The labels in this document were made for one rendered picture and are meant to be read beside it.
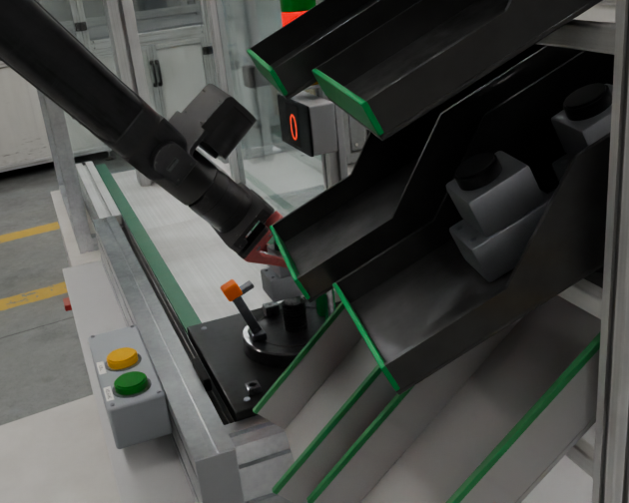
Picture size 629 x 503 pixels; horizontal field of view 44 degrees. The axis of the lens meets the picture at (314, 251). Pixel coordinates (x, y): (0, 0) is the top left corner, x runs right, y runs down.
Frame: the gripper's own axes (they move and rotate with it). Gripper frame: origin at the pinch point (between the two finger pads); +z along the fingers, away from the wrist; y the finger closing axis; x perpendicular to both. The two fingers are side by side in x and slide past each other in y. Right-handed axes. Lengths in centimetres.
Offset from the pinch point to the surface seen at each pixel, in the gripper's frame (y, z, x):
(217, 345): 3.9, 2.7, 15.3
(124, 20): 107, -15, -13
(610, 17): 363, 276, -251
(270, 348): -4.0, 4.3, 10.2
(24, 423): 16.8, -5.8, 42.7
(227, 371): -3.2, 2.2, 15.7
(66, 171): 81, -9, 20
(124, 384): 0.2, -5.8, 24.8
